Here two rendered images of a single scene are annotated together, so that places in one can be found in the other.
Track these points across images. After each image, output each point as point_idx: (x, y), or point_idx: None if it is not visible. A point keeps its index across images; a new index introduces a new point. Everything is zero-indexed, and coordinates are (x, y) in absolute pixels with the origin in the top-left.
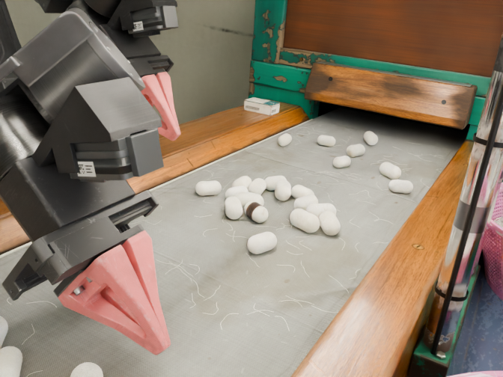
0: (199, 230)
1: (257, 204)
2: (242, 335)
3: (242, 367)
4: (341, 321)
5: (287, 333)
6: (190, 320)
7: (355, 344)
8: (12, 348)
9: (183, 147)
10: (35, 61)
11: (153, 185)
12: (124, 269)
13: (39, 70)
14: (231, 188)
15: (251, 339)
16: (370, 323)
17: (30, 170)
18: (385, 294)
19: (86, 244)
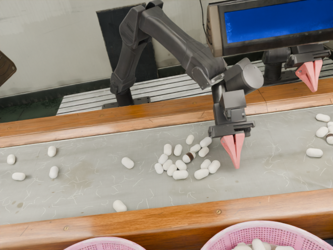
0: (298, 135)
1: (332, 135)
2: (268, 179)
3: (257, 186)
4: (297, 194)
5: (283, 187)
6: (257, 165)
7: (290, 202)
8: (206, 148)
9: (331, 92)
10: (228, 75)
11: (301, 107)
12: (230, 142)
13: (228, 78)
14: (331, 122)
15: (269, 181)
16: (306, 201)
17: (216, 106)
18: (330, 198)
19: (222, 131)
